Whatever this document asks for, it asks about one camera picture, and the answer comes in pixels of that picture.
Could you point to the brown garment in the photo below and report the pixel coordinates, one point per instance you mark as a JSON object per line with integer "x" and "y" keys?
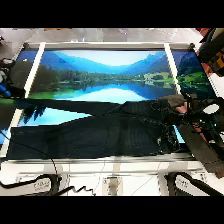
{"x": 204, "y": 154}

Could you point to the silver frame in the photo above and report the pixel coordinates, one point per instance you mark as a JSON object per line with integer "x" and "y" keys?
{"x": 113, "y": 164}

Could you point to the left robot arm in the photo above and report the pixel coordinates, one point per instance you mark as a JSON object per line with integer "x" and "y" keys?
{"x": 40, "y": 184}

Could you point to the heap of clothes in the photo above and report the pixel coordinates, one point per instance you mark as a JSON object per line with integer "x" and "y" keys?
{"x": 213, "y": 50}

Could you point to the dark denim jeans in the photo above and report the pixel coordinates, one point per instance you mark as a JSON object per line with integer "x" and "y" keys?
{"x": 100, "y": 136}

